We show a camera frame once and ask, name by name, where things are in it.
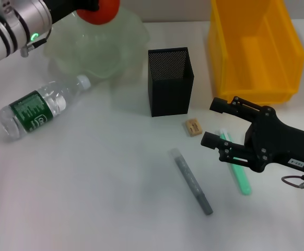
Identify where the clear green-label water bottle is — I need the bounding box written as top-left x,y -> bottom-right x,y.
0,75 -> 91,143

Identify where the yellow plastic storage bin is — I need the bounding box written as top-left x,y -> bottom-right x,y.
207,0 -> 304,105

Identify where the pale green glass fruit plate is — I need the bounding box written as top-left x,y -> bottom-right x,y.
42,6 -> 150,81

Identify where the mint green pen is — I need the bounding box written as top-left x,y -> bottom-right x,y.
218,128 -> 252,196

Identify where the beige eraser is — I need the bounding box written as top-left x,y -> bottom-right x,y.
185,119 -> 203,136

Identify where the red tomato-like fruit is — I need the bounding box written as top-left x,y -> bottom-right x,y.
77,0 -> 121,26

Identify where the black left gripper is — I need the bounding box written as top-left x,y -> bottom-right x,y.
44,0 -> 100,25

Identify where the black mesh pen holder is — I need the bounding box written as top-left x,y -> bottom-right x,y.
148,47 -> 195,118

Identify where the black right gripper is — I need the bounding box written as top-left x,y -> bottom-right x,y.
200,96 -> 304,175

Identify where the left gripper cable with plugs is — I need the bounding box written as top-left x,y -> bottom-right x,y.
20,26 -> 52,58

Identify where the gray marker pen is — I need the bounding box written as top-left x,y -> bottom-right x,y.
169,148 -> 214,216

